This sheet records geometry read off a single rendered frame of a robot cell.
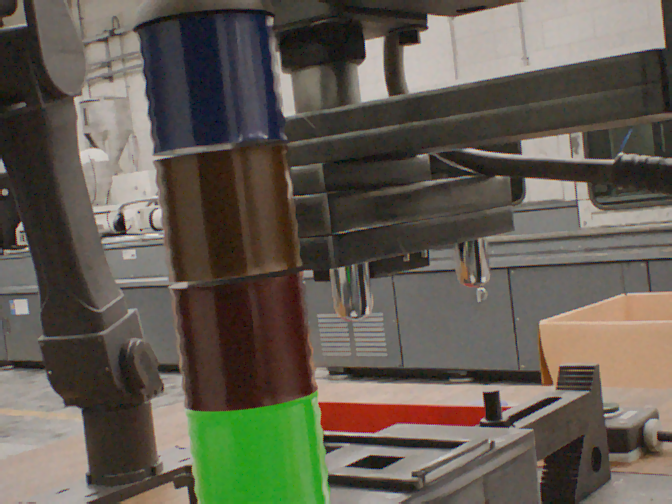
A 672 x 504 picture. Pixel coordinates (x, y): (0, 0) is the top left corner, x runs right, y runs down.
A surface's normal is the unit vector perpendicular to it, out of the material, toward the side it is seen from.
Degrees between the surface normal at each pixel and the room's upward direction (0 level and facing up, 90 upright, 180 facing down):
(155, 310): 90
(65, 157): 97
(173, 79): 76
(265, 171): 104
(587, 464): 90
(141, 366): 90
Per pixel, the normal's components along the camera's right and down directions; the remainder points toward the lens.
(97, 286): 0.87, -0.25
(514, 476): 0.79, -0.06
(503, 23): -0.65, 0.11
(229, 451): -0.33, -0.15
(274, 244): 0.61, -0.28
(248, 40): 0.67, 0.20
